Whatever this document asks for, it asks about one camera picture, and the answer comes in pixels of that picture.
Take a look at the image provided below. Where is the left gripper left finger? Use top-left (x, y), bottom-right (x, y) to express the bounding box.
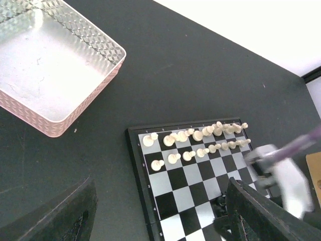
top-left (1, 177), bottom-right (98, 240)

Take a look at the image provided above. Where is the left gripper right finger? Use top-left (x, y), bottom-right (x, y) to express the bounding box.
top-left (226, 178), bottom-right (320, 240)

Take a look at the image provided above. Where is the white pawn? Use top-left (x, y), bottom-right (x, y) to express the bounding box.
top-left (239, 139), bottom-right (251, 147)
top-left (196, 148), bottom-right (210, 158)
top-left (228, 140), bottom-right (242, 149)
top-left (168, 153), bottom-right (181, 164)
top-left (208, 144), bottom-right (221, 154)
top-left (183, 151), bottom-right (196, 161)
top-left (221, 142), bottom-right (231, 151)
top-left (151, 160), bottom-right (165, 171)

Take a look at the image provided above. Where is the gold rectangular tin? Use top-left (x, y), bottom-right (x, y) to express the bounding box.
top-left (306, 152), bottom-right (321, 204)

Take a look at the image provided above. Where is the black white chessboard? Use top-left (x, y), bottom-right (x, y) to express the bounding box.
top-left (125, 120), bottom-right (271, 240)

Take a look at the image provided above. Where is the white rook right corner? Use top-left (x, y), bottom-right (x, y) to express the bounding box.
top-left (232, 123), bottom-right (248, 134)

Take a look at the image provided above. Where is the white rook corner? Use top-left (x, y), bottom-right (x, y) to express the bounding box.
top-left (232, 123), bottom-right (248, 134)
top-left (142, 133), bottom-right (158, 147)

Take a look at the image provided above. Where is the white bishop right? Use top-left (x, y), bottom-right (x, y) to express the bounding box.
top-left (212, 122), bottom-right (223, 136)

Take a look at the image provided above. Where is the white bishop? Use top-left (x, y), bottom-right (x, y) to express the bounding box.
top-left (178, 129), bottom-right (195, 142)
top-left (212, 122), bottom-right (223, 136)

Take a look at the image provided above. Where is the white king piece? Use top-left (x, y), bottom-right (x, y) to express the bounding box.
top-left (202, 126), bottom-right (215, 136)

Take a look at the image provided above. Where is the white queen piece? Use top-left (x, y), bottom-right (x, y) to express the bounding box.
top-left (193, 130), bottom-right (204, 142)

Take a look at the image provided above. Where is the white pawn leftmost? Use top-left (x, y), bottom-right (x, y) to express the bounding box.
top-left (151, 160), bottom-right (165, 171)

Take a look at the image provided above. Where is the white bishop left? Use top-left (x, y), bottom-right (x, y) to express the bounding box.
top-left (178, 129), bottom-right (195, 142)

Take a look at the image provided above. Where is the white rook left corner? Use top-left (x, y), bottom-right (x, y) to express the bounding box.
top-left (142, 133), bottom-right (158, 147)

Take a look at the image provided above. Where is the white knight left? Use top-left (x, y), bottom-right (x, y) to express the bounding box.
top-left (163, 133), bottom-right (178, 147)

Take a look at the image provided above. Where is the pink square tin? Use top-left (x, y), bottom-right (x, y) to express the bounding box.
top-left (1, 1), bottom-right (126, 138)

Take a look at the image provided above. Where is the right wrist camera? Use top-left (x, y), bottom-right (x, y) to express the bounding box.
top-left (244, 144), bottom-right (314, 219)

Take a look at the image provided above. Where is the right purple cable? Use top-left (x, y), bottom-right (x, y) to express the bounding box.
top-left (263, 124), bottom-right (321, 164)

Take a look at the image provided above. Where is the black frame post right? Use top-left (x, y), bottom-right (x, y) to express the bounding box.
top-left (302, 66), bottom-right (321, 84)

